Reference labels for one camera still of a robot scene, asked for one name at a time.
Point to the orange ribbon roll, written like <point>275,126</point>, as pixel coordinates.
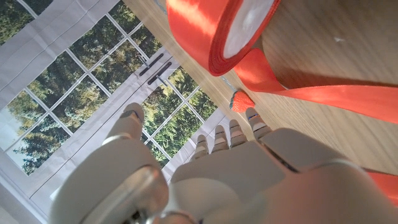
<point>199,31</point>

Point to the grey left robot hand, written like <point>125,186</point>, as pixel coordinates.
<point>233,180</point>

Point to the printed window backdrop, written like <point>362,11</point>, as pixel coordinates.
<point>77,93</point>

